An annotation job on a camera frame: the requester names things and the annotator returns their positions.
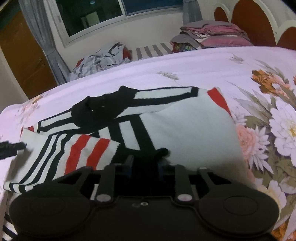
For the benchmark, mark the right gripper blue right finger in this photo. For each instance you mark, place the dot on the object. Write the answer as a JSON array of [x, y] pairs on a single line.
[[174, 183]]

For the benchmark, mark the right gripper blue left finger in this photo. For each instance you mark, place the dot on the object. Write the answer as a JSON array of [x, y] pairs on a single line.
[[106, 188]]

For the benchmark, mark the striped knit sweater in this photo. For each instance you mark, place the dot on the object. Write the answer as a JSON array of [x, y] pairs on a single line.
[[194, 125]]

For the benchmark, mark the crumpled grey clothes pile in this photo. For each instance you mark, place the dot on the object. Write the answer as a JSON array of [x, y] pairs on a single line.
[[112, 55]]

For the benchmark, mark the brown wooden door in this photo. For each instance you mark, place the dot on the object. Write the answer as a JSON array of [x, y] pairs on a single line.
[[25, 57]]

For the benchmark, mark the pink floral bed sheet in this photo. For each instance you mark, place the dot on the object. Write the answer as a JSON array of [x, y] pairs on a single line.
[[257, 83]]

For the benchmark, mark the left grey curtain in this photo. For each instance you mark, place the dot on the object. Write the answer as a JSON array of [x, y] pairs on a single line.
[[35, 15]]

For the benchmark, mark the grey curtain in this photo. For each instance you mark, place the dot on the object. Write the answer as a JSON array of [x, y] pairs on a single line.
[[191, 11], [35, 15]]

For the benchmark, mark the colourful patterned cloth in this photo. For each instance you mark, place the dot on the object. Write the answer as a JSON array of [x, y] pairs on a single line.
[[184, 47]]

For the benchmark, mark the grey striped mattress cover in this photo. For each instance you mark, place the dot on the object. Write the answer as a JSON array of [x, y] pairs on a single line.
[[154, 50]]

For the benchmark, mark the stack of folded pink bedding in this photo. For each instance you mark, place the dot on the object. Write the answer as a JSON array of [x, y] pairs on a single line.
[[212, 34]]

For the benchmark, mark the right grey curtain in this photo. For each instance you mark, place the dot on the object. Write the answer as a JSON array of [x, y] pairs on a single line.
[[191, 11]]

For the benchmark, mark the red and white headboard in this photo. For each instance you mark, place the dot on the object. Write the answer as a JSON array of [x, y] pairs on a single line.
[[267, 23]]

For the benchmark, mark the window with white frame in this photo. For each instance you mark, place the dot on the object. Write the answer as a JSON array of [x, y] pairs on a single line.
[[76, 19]]

